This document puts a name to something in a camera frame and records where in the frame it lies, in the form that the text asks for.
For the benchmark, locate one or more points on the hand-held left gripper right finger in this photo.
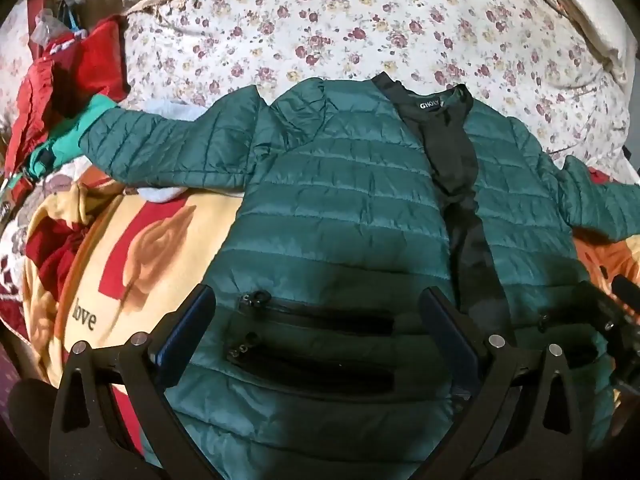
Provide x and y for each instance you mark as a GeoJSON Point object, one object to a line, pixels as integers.
{"type": "Point", "coordinates": [450, 332]}

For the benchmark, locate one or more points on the pile of clothes, grey top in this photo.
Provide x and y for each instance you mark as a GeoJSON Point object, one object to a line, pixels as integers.
{"type": "Point", "coordinates": [46, 27]}

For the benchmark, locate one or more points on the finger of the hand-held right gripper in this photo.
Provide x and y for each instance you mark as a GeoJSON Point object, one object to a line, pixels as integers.
{"type": "Point", "coordinates": [595, 307]}

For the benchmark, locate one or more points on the teal cloth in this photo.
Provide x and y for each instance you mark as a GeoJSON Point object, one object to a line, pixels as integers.
{"type": "Point", "coordinates": [75, 132]}

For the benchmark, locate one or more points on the cream quilt edge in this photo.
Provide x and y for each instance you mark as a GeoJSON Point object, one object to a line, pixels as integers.
{"type": "Point", "coordinates": [585, 15]}

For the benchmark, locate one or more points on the white floral bed sheet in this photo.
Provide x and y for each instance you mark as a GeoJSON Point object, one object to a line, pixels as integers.
{"type": "Point", "coordinates": [350, 20]}

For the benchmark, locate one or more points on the red garment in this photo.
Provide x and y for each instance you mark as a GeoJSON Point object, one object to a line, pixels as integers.
{"type": "Point", "coordinates": [90, 60]}

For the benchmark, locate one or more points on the white fluffy cloth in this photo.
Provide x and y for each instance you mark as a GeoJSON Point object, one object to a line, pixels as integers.
{"type": "Point", "coordinates": [162, 194]}

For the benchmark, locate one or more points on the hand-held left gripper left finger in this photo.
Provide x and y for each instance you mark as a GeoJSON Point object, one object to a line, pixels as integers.
{"type": "Point", "coordinates": [186, 327]}

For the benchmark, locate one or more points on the green quilted puffer jacket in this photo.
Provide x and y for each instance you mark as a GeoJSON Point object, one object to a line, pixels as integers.
{"type": "Point", "coordinates": [340, 200]}

